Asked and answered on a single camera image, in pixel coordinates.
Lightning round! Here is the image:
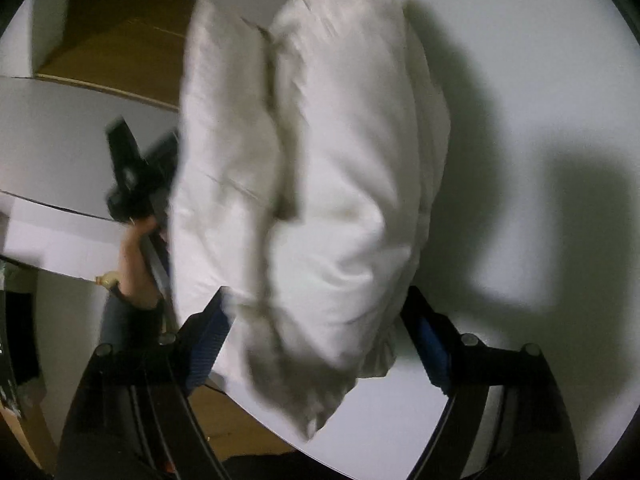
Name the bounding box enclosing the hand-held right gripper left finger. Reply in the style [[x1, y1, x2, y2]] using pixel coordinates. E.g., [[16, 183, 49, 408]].
[[57, 287, 236, 480]]

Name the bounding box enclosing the person's left forearm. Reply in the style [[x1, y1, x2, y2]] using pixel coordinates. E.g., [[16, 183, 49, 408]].
[[99, 287, 171, 353]]

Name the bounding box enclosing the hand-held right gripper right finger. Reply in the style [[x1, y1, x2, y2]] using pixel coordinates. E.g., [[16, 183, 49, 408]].
[[400, 286, 581, 480]]

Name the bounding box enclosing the person's left hand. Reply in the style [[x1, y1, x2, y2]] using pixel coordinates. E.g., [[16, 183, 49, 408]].
[[117, 215, 167, 311]]

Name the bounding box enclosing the large brown cardboard box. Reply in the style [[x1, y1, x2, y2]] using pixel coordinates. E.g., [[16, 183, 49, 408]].
[[32, 0, 273, 113]]

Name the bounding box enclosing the white large shirt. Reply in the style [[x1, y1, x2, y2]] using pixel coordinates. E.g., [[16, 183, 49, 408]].
[[167, 0, 451, 443]]

